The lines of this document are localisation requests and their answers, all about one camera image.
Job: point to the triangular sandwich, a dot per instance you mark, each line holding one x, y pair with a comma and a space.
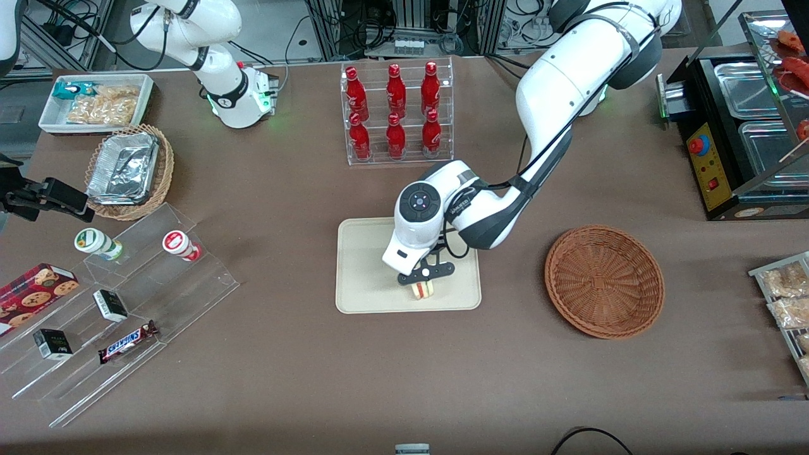
422, 291

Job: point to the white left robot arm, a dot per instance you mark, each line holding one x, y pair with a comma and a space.
556, 82

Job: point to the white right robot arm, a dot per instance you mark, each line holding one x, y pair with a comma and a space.
189, 25

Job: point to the beige plastic serving tray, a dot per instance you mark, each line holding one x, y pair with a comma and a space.
366, 284

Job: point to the tan oval wicker basket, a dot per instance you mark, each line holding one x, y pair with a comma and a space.
165, 164

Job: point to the brown round wicker basket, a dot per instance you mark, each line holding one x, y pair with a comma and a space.
603, 281

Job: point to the green lidded yogurt cup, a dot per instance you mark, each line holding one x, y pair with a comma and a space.
95, 242

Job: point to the stacked aluminium foil containers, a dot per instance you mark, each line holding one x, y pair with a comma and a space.
123, 167

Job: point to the white rectangular snack bin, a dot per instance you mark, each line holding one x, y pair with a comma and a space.
54, 120

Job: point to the red cookie box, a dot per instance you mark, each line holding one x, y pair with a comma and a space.
35, 294

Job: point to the clear bag of crackers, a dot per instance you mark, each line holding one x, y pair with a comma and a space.
107, 104

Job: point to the teal snack packet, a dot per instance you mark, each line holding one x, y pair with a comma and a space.
71, 90

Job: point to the small black carton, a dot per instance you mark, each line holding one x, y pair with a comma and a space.
52, 344
110, 305

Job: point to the red lidded yogurt cup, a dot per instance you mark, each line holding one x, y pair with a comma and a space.
179, 244

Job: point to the clear acrylic bottle rack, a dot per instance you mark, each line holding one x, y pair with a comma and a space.
411, 155

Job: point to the red drink bottle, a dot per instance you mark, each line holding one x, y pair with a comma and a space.
396, 91
395, 138
356, 95
360, 139
430, 88
431, 134

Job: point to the clear acrylic stepped display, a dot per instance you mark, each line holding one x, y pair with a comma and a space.
183, 297

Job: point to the brown snickers bar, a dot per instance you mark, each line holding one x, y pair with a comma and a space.
126, 342

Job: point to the grey power strip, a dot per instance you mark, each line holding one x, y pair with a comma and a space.
409, 46

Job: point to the red emergency stop button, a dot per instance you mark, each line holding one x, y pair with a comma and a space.
698, 145

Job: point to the black hot food display case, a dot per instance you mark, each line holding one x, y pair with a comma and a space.
727, 158

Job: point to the clear bag of biscuits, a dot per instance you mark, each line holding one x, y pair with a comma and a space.
784, 281
804, 342
790, 313

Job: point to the stainless steel food pan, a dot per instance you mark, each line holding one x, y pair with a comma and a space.
768, 155
746, 88

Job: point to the red fried food piece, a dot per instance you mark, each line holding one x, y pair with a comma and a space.
791, 40
796, 72

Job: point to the black left wrist camera bracket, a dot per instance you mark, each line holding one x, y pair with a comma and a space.
426, 273

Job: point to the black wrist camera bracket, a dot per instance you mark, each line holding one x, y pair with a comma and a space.
9, 174
426, 273

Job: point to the black right wrist camera bracket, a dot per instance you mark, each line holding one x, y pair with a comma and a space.
9, 174

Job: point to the grey camera mount block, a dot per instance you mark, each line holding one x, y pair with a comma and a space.
412, 449

